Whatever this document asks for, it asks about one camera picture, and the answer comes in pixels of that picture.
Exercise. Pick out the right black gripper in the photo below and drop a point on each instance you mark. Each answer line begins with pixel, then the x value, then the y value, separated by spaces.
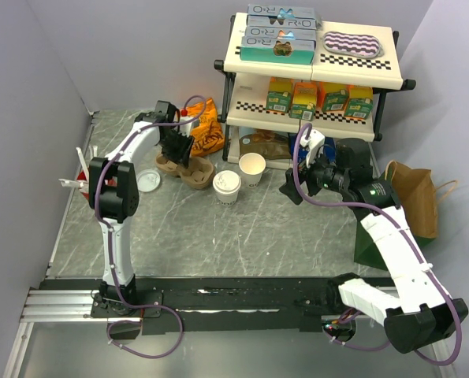
pixel 290 187

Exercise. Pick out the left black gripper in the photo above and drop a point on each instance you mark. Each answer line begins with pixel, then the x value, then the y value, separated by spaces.
pixel 184 153

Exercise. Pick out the brown cardboard cup carrier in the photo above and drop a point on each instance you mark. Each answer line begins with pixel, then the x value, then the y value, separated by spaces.
pixel 198 175

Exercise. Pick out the white plastic cup lid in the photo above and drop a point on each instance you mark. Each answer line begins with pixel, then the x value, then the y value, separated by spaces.
pixel 226 182

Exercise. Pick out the white paper coffee cup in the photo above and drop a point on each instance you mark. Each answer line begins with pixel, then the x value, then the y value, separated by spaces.
pixel 228 199

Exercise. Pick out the brown paper bag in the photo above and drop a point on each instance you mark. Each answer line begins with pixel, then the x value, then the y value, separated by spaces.
pixel 419 197

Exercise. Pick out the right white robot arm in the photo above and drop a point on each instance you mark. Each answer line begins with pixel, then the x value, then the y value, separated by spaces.
pixel 422 312

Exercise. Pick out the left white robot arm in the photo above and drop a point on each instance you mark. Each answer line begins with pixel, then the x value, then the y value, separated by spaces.
pixel 114 195

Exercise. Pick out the orange kettle chips bag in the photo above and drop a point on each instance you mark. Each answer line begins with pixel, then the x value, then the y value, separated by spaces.
pixel 208 135

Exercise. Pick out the brown snack bag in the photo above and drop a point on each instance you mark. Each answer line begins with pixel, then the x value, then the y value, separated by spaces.
pixel 268 144

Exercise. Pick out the blue snack bag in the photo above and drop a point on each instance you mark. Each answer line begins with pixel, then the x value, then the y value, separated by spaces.
pixel 329 149

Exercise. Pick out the green juice carton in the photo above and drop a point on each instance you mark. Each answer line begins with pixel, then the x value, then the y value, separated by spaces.
pixel 360 102
pixel 332 96
pixel 279 95

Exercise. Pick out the dark green paper bag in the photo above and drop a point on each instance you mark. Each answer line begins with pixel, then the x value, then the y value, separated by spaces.
pixel 366 253

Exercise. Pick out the cream three-tier shelf rack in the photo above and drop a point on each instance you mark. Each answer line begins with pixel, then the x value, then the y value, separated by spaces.
pixel 337 79

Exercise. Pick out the red straw holder cup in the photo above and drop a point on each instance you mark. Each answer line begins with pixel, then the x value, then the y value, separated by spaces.
pixel 84 184

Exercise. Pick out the teal front R&O box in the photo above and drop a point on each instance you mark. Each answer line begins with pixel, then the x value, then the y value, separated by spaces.
pixel 284 51

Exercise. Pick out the purple wavy pattern pouch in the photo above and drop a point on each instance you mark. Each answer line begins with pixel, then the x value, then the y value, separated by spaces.
pixel 353 45

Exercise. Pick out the grey back R&O box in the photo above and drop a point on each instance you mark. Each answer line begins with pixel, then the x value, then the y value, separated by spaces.
pixel 271 16

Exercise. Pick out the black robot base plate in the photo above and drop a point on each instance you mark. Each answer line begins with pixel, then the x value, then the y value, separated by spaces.
pixel 156 306

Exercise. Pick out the aluminium rail frame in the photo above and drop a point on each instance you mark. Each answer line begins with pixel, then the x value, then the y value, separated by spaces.
pixel 50 306

